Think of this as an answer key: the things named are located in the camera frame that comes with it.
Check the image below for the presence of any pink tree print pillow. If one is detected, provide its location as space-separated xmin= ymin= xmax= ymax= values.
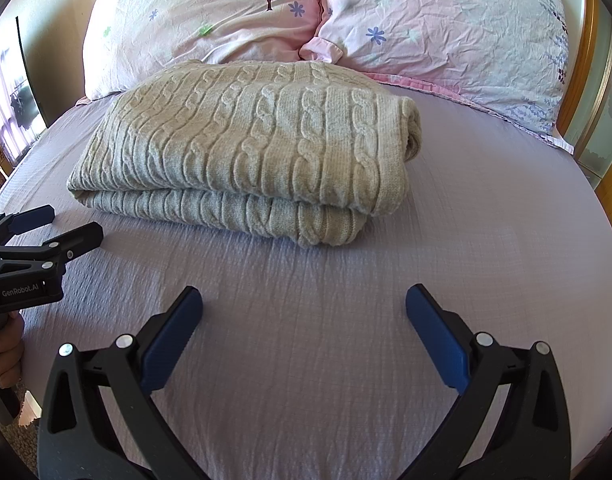
xmin=82 ymin=0 xmax=327 ymax=101

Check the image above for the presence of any person's left hand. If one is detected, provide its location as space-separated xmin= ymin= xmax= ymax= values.
xmin=0 ymin=311 xmax=26 ymax=387

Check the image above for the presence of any lilac bed sheet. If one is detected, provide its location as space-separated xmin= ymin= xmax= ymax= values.
xmin=0 ymin=72 xmax=612 ymax=480

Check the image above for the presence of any dark television screen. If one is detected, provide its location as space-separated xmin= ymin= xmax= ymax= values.
xmin=0 ymin=16 xmax=49 ymax=161

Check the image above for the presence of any wooden headboard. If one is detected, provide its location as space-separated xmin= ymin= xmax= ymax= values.
xmin=556 ymin=0 xmax=612 ymax=233

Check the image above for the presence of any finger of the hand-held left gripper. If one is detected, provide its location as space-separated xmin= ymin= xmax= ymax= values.
xmin=0 ymin=204 xmax=55 ymax=250
xmin=0 ymin=222 xmax=104 ymax=272

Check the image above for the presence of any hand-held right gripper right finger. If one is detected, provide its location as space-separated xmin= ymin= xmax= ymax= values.
xmin=405 ymin=284 xmax=578 ymax=480

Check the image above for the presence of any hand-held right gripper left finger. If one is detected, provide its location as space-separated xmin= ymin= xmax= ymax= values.
xmin=37 ymin=286 xmax=207 ymax=480

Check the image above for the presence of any beige cable-knit sweater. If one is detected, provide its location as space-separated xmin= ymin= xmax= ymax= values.
xmin=66 ymin=59 xmax=421 ymax=249

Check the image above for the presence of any pink floral pillow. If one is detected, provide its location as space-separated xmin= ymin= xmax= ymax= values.
xmin=299 ymin=0 xmax=577 ymax=153

